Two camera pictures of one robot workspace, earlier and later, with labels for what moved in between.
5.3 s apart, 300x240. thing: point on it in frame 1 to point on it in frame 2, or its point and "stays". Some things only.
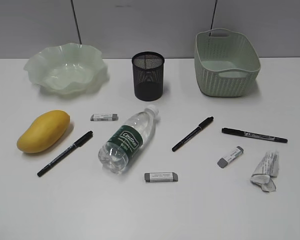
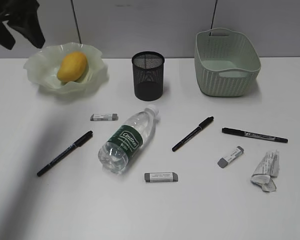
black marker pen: [84, 138] stays
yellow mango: [46, 129] to [73, 67]
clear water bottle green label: [129, 138] stays
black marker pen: [254, 134] stays
